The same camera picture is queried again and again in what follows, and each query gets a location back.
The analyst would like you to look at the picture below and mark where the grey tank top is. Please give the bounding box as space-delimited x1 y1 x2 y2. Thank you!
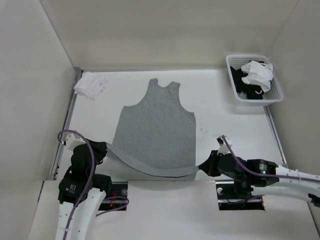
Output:
107 78 198 179

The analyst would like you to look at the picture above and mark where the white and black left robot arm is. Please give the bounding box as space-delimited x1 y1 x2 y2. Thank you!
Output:
55 141 112 240

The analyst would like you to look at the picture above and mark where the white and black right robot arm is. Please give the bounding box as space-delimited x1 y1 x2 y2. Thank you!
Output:
198 150 320 208

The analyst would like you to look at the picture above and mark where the folded white tank top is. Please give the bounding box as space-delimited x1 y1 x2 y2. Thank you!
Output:
73 71 119 100

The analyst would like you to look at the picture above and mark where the crumpled white tank top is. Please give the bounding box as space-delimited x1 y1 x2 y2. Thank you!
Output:
241 60 274 93

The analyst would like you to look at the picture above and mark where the black garment in basket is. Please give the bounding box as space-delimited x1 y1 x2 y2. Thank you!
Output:
229 66 265 100

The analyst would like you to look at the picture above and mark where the white plastic laundry basket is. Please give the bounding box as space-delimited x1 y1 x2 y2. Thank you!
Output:
225 54 284 106

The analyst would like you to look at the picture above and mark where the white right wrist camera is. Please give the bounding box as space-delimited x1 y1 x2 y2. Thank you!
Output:
216 135 232 156

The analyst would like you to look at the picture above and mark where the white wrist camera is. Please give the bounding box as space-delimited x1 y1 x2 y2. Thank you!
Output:
62 133 86 151
216 135 232 156

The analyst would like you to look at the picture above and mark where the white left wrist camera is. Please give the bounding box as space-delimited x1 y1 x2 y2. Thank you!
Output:
62 133 86 151

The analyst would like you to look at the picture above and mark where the metal table edge rail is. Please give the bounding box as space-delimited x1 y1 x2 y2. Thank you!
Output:
49 67 84 181

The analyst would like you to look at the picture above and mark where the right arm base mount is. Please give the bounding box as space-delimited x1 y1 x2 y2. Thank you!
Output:
215 181 265 211

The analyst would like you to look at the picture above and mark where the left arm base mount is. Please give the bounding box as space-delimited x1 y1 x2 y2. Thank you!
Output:
98 181 128 211

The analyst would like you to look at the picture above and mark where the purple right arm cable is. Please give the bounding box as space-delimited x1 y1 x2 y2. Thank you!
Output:
219 136 320 183

